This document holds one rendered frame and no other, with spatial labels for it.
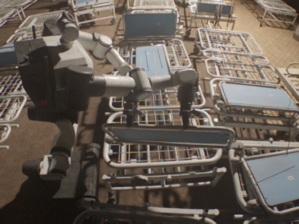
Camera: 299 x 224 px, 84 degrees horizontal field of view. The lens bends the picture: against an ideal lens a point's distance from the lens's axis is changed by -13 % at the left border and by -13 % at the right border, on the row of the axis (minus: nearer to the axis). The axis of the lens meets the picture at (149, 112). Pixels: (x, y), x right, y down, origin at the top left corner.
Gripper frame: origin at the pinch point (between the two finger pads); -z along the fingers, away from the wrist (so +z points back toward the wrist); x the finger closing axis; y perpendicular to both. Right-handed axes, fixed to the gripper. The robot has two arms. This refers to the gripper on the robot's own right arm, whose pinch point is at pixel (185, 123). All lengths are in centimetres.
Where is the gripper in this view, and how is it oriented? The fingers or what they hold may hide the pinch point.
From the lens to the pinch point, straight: 93.2
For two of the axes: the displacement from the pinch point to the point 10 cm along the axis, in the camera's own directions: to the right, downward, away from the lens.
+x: 2.8, 1.3, 9.5
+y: -9.6, -0.1, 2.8
